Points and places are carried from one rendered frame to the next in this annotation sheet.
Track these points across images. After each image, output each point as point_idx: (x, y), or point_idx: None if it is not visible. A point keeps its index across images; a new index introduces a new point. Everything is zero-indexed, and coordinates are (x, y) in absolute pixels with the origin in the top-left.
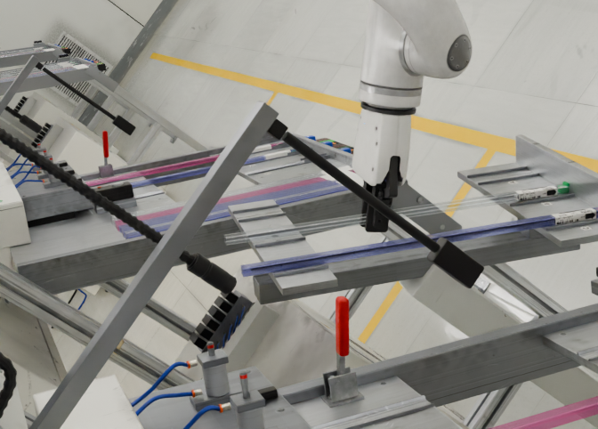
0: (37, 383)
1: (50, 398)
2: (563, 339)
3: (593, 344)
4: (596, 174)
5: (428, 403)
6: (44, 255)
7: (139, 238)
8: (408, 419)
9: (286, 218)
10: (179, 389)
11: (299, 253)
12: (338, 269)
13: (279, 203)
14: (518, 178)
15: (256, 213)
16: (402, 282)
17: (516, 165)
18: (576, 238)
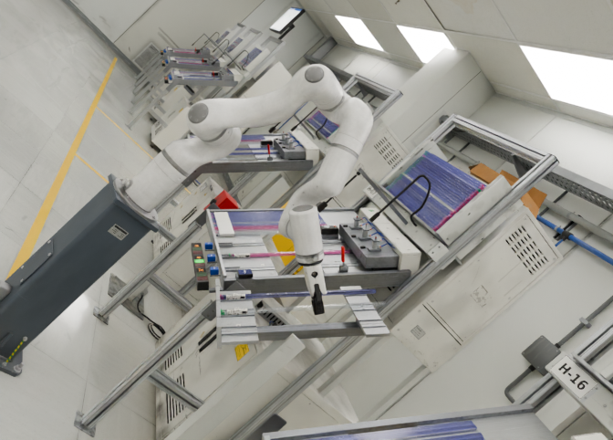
0: None
1: (400, 213)
2: (275, 275)
3: (268, 271)
4: (217, 290)
5: (321, 266)
6: (529, 429)
7: (460, 411)
8: (327, 263)
9: (358, 319)
10: (385, 255)
11: (353, 298)
12: (336, 323)
13: (365, 433)
14: (233, 327)
15: (373, 325)
16: (304, 343)
17: (223, 339)
18: (244, 290)
